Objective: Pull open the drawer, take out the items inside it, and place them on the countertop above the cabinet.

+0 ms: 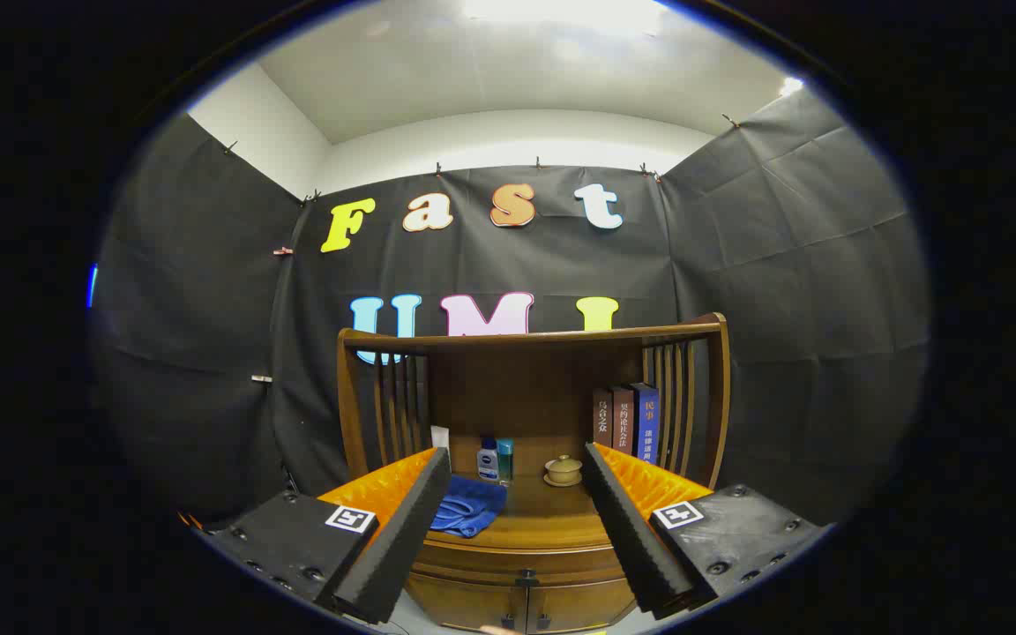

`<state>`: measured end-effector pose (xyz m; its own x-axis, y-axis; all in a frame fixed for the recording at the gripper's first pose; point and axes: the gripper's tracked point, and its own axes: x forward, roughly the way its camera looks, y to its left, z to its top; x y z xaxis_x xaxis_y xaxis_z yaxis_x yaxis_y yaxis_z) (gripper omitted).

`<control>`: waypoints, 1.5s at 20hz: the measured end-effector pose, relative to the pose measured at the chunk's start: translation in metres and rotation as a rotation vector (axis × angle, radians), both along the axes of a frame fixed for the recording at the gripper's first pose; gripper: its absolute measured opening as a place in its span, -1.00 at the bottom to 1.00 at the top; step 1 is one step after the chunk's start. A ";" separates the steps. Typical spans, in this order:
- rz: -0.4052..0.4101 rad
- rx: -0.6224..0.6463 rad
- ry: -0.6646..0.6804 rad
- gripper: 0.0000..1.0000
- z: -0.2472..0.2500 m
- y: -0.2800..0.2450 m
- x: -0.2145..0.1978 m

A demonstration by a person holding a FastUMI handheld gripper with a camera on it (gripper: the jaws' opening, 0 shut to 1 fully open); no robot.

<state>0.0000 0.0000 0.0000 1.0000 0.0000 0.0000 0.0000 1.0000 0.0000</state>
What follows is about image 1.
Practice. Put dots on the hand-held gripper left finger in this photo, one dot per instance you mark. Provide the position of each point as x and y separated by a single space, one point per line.
402 538

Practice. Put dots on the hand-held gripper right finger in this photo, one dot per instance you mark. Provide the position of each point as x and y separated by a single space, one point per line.
627 538

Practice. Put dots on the wooden drawer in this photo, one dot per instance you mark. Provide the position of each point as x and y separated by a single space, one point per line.
490 564

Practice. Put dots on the wooden cabinet door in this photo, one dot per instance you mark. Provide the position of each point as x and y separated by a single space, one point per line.
578 604
464 604

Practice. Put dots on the wooden countertop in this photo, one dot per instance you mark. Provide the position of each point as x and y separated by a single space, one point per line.
543 511

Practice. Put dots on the wooden cabinet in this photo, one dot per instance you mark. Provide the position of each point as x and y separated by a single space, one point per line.
517 388

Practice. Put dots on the blue towel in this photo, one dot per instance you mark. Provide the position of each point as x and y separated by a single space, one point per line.
473 507

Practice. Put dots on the beige saucer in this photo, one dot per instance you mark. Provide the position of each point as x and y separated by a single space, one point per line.
563 482

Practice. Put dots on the beige lidded teacup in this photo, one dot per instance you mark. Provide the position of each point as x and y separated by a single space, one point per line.
564 467

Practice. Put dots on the white tube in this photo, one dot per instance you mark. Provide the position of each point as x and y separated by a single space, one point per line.
440 438

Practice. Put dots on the blue book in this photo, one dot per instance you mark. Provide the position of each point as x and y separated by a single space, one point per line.
646 428

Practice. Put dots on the white blue lotion bottle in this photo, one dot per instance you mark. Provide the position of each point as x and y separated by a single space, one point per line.
488 463

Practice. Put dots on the reddish brown book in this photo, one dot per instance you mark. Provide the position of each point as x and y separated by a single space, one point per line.
622 423

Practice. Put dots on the dark brown book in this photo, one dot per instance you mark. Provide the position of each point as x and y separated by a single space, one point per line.
602 419

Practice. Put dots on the teal bottle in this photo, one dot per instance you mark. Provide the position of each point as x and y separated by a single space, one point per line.
505 463

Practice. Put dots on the ceiling light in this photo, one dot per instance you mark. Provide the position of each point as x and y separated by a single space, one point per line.
561 13

